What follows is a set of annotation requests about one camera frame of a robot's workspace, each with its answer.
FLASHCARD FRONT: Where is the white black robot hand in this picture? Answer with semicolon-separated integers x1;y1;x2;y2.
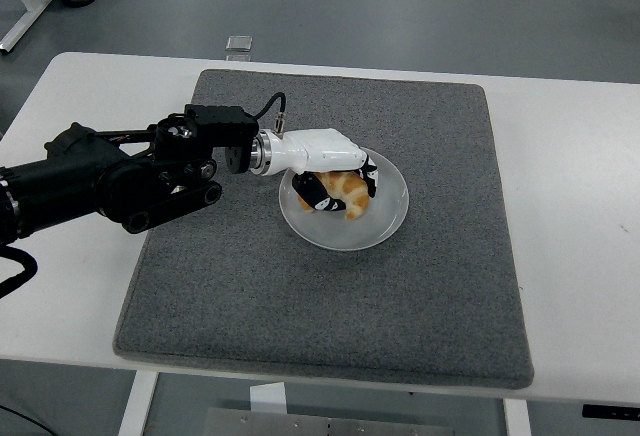
272;127;381;215

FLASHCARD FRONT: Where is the golden croissant bread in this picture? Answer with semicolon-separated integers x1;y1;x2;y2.
297;170;373;221

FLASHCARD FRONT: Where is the white round plate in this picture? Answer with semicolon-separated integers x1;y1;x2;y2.
278;144;411;253

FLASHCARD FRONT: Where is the small clear plastic box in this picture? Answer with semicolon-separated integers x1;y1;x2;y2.
224;34;254;54

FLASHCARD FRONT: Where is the grey felt mat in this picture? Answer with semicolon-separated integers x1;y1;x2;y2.
113;68;536;391

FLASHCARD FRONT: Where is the white paper label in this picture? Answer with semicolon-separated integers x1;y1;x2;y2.
249;383;288;415

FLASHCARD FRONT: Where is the white table leg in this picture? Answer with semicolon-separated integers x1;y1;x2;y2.
502;397;533;436
117;370;160;436

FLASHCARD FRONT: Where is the black control box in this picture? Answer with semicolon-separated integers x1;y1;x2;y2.
581;404;640;420

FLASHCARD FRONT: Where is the white desk frame leg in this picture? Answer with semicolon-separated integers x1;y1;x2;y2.
0;0;58;55

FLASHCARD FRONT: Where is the black floor cable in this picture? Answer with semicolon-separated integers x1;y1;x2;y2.
0;402;51;436

